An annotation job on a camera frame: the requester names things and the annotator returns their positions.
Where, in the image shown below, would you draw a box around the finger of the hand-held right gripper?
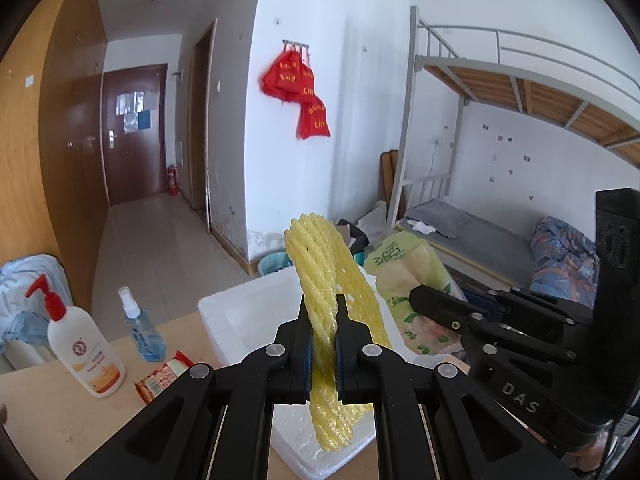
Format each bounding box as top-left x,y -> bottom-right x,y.
409,284 -> 582,364
464,286 -> 597,332

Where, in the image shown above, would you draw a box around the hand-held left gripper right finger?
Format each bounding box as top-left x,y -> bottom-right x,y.
335,295 -> 576,480

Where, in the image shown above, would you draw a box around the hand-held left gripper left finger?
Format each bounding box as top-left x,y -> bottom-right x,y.
65,295 -> 314,480

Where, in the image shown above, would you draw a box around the white styrofoam box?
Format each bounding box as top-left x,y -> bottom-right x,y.
197,266 -> 396,480

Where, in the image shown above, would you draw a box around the yellow foam fruit net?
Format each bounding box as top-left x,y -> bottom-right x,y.
284,214 -> 393,453

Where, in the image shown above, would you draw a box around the blue floral quilt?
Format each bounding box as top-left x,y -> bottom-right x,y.
529,216 -> 601,306

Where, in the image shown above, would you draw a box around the green plastic bag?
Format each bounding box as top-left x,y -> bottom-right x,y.
363,231 -> 466,356

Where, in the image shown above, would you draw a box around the grey mattress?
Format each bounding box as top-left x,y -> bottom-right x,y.
395,205 -> 543,283

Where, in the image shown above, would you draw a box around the folded grey blanket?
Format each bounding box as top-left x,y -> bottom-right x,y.
404,199 -> 471,240

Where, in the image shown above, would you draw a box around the teal bucket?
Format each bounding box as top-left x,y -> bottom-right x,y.
257,252 -> 293,276

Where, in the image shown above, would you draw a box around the white plastic bag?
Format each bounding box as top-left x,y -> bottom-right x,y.
355,201 -> 391,246

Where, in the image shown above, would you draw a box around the black bag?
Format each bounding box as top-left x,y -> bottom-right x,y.
335,219 -> 369,256

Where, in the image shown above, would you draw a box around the wooden board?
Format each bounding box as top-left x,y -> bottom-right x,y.
378,150 -> 407,216

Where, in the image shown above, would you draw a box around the red snack packet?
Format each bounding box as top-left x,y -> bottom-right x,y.
134,351 -> 195,405

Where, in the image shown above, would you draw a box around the blue spray bottle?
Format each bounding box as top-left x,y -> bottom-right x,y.
118,286 -> 167,363

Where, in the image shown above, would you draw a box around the grey metal bunk bed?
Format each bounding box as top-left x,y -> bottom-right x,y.
387,5 -> 640,291

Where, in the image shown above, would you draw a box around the white lotion pump bottle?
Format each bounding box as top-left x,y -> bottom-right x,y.
26,274 -> 126,399

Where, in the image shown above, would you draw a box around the red gift bag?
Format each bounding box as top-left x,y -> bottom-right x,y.
294,57 -> 318,103
259,52 -> 303,105
296,95 -> 332,141

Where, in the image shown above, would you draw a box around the dark brown door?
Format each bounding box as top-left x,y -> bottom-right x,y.
102,64 -> 168,207

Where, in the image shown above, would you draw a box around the light blue cloth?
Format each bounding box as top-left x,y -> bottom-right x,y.
0,255 -> 68,346

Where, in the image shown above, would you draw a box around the papers on door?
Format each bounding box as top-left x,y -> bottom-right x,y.
116,91 -> 151,133

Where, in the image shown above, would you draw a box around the wooden wardrobe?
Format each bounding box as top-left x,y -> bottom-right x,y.
0,0 -> 108,291

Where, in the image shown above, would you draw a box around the brown side door frame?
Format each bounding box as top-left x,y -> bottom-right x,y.
187,19 -> 218,233

